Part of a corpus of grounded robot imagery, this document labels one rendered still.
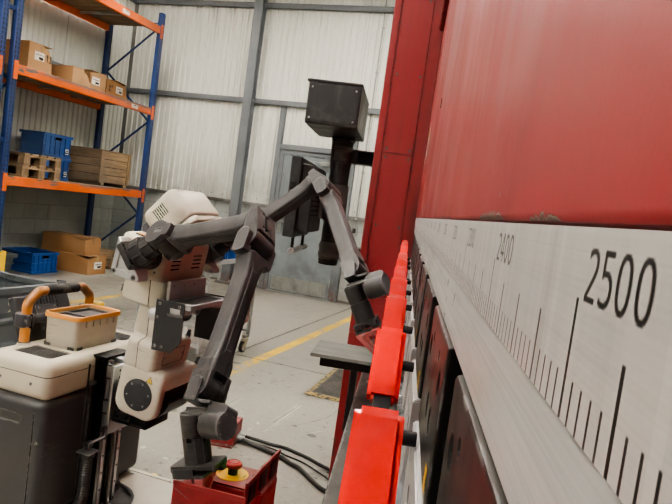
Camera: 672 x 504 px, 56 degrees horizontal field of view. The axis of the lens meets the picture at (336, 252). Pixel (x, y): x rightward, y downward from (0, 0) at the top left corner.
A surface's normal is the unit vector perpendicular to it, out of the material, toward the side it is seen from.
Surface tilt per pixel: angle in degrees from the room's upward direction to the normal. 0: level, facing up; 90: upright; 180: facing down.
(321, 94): 90
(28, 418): 90
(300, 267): 90
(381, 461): 39
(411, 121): 90
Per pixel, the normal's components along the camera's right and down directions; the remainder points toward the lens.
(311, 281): -0.31, 0.03
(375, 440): 0.04, -0.73
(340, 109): -0.11, 0.06
